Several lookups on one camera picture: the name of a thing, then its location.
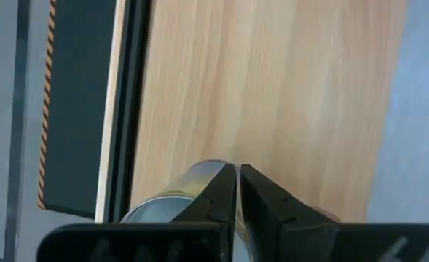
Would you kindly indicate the black floor mat striped edge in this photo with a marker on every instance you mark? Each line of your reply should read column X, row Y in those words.
column 79, row 109

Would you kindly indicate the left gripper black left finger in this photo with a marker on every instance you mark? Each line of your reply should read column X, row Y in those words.
column 199, row 240

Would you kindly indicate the yellow label tin can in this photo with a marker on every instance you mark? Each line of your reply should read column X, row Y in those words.
column 185, row 185

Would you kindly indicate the white table cover sheet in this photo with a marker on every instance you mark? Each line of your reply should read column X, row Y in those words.
column 418, row 109

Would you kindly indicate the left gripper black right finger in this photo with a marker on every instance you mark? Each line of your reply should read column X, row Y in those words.
column 279, row 233

